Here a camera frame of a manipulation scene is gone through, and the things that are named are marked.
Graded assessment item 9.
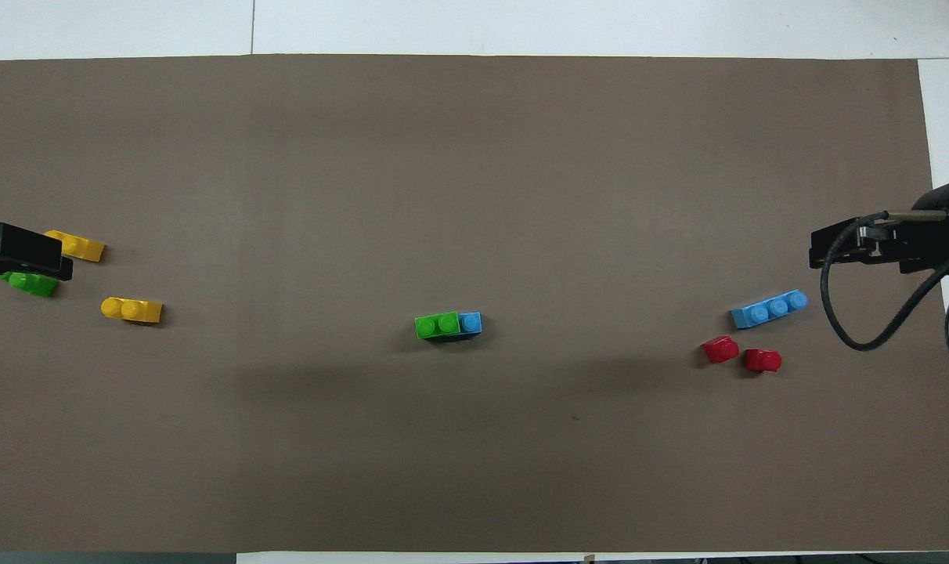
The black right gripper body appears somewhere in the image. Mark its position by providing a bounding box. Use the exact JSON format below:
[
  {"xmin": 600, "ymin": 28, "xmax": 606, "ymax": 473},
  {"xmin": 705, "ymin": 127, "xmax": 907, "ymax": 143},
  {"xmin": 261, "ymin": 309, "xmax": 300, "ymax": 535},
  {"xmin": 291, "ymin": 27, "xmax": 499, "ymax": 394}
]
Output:
[{"xmin": 900, "ymin": 211, "xmax": 949, "ymax": 276}]

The blue three-stud toy block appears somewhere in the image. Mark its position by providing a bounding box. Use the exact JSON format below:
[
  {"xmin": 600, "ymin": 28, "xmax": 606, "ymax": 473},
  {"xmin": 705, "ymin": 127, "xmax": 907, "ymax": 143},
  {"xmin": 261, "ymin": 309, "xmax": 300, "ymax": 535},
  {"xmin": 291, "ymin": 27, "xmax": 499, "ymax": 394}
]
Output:
[
  {"xmin": 435, "ymin": 312, "xmax": 483, "ymax": 343},
  {"xmin": 730, "ymin": 289, "xmax": 810, "ymax": 330}
]

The green two-stud toy block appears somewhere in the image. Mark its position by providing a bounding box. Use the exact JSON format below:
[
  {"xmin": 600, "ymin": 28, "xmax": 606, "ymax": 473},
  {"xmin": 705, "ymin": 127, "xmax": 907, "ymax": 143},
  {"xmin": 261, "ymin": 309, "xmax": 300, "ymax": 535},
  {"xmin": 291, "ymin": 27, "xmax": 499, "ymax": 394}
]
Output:
[
  {"xmin": 415, "ymin": 312, "xmax": 461, "ymax": 341},
  {"xmin": 0, "ymin": 271, "xmax": 60, "ymax": 298}
]

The yellow two-stud toy block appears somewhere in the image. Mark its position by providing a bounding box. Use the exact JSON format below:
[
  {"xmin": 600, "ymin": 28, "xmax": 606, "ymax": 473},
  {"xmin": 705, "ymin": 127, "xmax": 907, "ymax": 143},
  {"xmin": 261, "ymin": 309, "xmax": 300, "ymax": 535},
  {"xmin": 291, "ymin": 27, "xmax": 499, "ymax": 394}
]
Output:
[
  {"xmin": 101, "ymin": 297, "xmax": 164, "ymax": 324},
  {"xmin": 44, "ymin": 230, "xmax": 106, "ymax": 262}
]

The brown paper table mat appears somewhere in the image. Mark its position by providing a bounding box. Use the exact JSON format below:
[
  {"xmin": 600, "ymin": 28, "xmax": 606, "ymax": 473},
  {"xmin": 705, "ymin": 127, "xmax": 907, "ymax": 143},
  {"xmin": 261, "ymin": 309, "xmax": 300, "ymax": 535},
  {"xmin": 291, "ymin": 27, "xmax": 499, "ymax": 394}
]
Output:
[{"xmin": 0, "ymin": 55, "xmax": 949, "ymax": 553}]

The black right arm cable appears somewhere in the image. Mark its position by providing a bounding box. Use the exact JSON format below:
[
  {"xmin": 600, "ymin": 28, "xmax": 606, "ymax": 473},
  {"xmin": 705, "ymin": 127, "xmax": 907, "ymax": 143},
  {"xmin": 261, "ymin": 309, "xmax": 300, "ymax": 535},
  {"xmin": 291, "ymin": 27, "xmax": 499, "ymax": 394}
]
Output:
[{"xmin": 821, "ymin": 208, "xmax": 949, "ymax": 352}]

